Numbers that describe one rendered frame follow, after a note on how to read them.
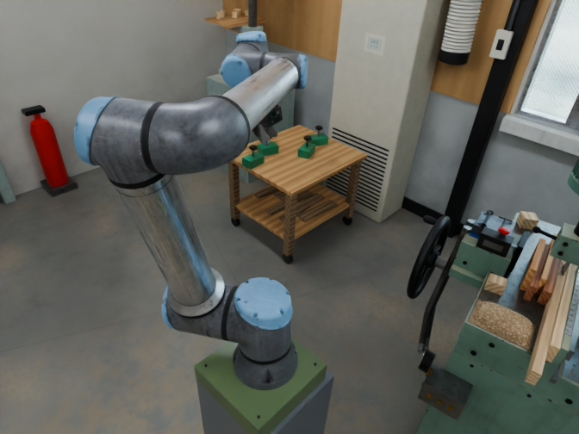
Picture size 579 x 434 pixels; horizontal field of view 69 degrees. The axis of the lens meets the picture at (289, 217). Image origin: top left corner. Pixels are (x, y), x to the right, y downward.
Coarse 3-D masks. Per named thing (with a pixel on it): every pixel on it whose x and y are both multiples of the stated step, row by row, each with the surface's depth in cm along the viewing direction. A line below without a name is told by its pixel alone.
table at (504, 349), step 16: (544, 224) 139; (528, 240) 131; (528, 256) 125; (464, 272) 123; (512, 272) 119; (480, 288) 113; (512, 288) 114; (512, 304) 109; (528, 304) 109; (464, 336) 106; (480, 336) 103; (496, 336) 101; (496, 352) 102; (512, 352) 100; (528, 352) 97; (544, 368) 97
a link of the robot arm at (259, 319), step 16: (240, 288) 111; (256, 288) 111; (272, 288) 112; (240, 304) 106; (256, 304) 107; (272, 304) 107; (288, 304) 109; (224, 320) 109; (240, 320) 108; (256, 320) 104; (272, 320) 105; (288, 320) 109; (224, 336) 111; (240, 336) 109; (256, 336) 108; (272, 336) 108; (288, 336) 113; (256, 352) 111; (272, 352) 112
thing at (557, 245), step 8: (568, 224) 110; (560, 232) 107; (568, 232) 107; (560, 240) 107; (568, 240) 106; (576, 240) 105; (552, 248) 109; (560, 248) 108; (568, 248) 106; (576, 248) 105; (552, 256) 110; (560, 256) 108; (568, 256) 107; (576, 256) 106; (576, 264) 107
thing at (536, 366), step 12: (564, 276) 113; (552, 300) 106; (552, 312) 102; (540, 324) 104; (552, 324) 99; (540, 336) 96; (540, 348) 93; (540, 360) 91; (528, 372) 91; (540, 372) 88
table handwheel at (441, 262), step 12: (444, 216) 132; (432, 228) 127; (444, 228) 140; (432, 240) 124; (444, 240) 144; (420, 252) 124; (432, 252) 133; (420, 264) 124; (432, 264) 134; (444, 264) 133; (420, 276) 135; (408, 288) 129; (420, 288) 142
